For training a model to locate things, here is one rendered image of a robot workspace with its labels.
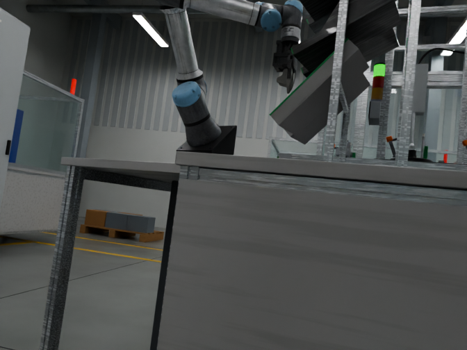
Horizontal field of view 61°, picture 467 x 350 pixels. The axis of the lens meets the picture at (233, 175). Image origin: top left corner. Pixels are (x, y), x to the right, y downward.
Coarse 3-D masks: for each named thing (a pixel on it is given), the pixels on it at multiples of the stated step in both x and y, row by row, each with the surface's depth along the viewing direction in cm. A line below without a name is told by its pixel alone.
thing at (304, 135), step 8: (360, 80) 118; (352, 88) 120; (360, 88) 123; (352, 96) 124; (320, 112) 121; (312, 120) 122; (320, 120) 125; (304, 128) 123; (312, 128) 127; (320, 128) 130; (296, 136) 124; (304, 136) 128; (312, 136) 131; (304, 144) 133
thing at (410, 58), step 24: (408, 24) 125; (336, 48) 100; (408, 48) 94; (336, 72) 99; (408, 72) 93; (336, 96) 98; (408, 96) 93; (336, 120) 99; (408, 120) 92; (408, 144) 91
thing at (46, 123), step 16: (32, 80) 463; (32, 96) 465; (48, 96) 492; (64, 96) 521; (32, 112) 468; (48, 112) 495; (64, 112) 525; (16, 128) 446; (32, 128) 470; (48, 128) 498; (64, 128) 528; (16, 144) 449; (32, 144) 473; (48, 144) 500; (64, 144) 531; (16, 160) 451; (32, 160) 476; (48, 160) 503
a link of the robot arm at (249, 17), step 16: (160, 0) 141; (176, 0) 138; (192, 0) 138; (208, 0) 138; (224, 0) 139; (240, 0) 140; (224, 16) 142; (240, 16) 141; (256, 16) 141; (272, 16) 139
